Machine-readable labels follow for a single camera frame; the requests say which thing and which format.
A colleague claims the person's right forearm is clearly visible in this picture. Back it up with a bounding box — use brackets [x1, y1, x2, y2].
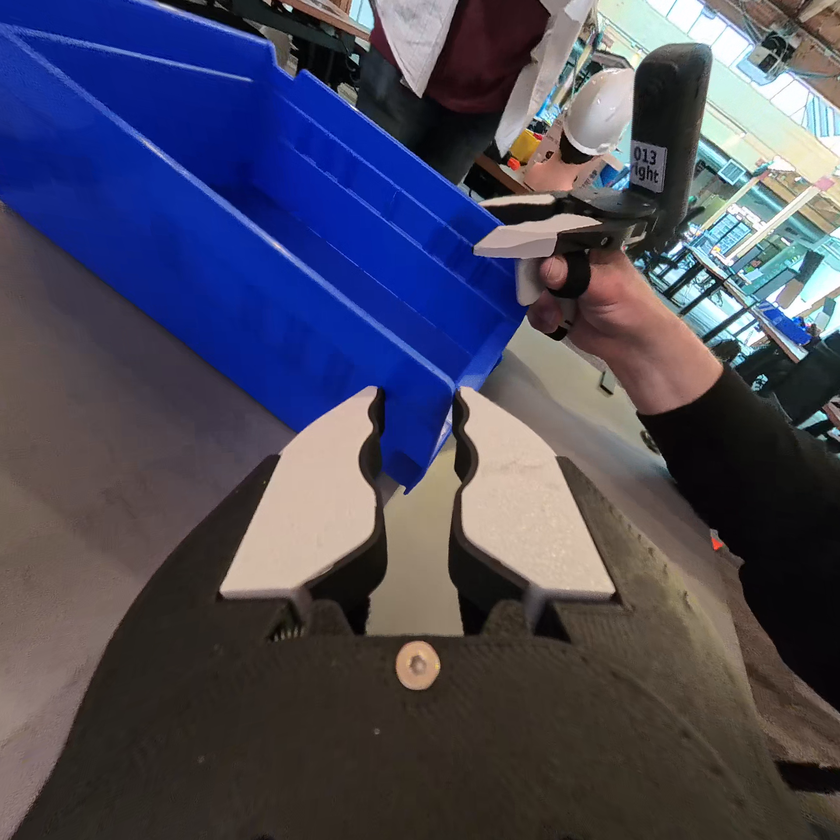
[637, 364, 840, 697]

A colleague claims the mannequin head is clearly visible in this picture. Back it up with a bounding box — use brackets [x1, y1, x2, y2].
[525, 121, 621, 193]

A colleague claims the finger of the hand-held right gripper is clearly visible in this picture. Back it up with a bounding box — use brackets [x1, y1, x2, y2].
[479, 193, 576, 226]
[472, 219, 580, 259]

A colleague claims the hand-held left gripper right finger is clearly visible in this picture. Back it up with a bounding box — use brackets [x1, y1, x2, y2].
[449, 387, 618, 605]

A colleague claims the person's right hand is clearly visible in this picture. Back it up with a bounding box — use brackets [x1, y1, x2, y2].
[527, 251, 723, 416]

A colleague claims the white hard hat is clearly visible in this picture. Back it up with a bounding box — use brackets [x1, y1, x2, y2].
[564, 67, 636, 157]

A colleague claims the blue plastic bin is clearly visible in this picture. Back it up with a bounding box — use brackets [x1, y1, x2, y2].
[0, 0, 529, 494]

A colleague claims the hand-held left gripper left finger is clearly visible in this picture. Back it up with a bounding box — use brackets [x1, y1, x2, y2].
[220, 386, 389, 601]

